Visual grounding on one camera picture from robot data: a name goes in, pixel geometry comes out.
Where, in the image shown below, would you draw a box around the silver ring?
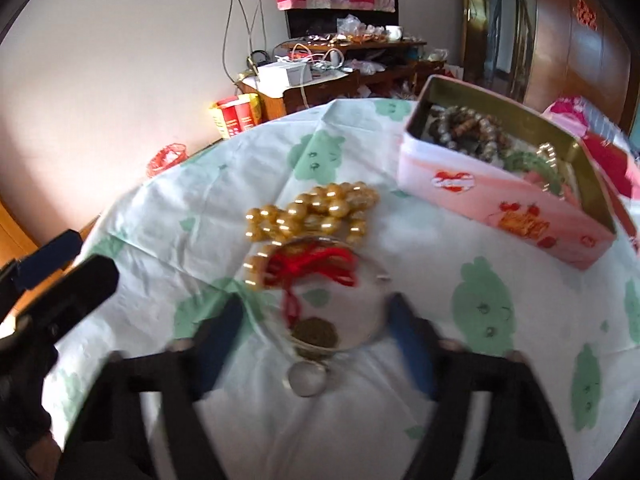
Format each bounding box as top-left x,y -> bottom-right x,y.
285,358 -> 330,399

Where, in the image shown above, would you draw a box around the red string coin pendant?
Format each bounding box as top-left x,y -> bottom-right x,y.
258,237 -> 358,350

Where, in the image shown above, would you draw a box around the yellow amber bead bracelet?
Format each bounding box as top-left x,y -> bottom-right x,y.
241,180 -> 381,291

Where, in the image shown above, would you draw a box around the dark brown bead bracelet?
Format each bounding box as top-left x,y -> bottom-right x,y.
422,104 -> 514,164

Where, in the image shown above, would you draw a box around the silver bangle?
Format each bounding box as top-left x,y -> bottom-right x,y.
246,235 -> 392,360

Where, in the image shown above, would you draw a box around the white cloth green clouds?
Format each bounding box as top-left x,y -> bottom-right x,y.
42,96 -> 639,479

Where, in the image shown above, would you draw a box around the red plastic bag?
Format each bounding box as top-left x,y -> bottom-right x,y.
146,143 -> 188,178

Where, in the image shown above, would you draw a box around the red white carton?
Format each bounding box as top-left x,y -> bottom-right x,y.
209,93 -> 262,140

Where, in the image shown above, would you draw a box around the pink cookie tin box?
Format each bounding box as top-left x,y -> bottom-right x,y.
397,76 -> 616,270

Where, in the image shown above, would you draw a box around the white box device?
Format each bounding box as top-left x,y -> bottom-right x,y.
255,61 -> 312,99

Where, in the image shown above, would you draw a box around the patchwork pink red quilt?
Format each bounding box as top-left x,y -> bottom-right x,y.
542,96 -> 639,252

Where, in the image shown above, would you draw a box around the wooden tv cabinet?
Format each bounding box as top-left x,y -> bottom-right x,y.
239,44 -> 447,120

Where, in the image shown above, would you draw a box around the black television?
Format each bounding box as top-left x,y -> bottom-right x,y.
282,0 -> 399,38

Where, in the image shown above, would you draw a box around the wooden wardrobe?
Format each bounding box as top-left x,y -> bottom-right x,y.
459,0 -> 640,131

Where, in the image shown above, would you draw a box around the red double happiness sticker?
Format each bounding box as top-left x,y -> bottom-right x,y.
573,0 -> 598,32

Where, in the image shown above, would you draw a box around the wooden door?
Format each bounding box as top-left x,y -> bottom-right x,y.
462,0 -> 489,86

